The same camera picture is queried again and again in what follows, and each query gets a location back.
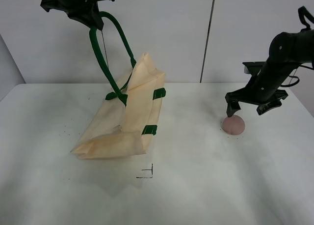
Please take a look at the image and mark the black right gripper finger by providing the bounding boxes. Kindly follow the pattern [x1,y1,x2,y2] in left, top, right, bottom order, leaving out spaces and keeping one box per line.
[226,101,241,117]
[256,98,282,115]

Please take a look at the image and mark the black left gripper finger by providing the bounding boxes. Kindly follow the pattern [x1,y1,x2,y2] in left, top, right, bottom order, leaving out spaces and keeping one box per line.
[68,2,103,30]

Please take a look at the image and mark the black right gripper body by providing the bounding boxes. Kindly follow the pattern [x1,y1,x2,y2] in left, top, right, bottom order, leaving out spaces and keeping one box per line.
[225,70,288,106]

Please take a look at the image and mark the cream linen bag green handles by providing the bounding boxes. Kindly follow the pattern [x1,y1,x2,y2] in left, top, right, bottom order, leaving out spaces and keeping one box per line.
[71,12,166,159]

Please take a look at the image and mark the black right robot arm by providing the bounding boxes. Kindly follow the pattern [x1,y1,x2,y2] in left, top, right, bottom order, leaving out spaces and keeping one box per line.
[225,30,314,117]

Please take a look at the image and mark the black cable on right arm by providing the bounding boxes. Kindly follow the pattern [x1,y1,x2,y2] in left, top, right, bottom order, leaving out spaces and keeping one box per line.
[288,6,314,87]

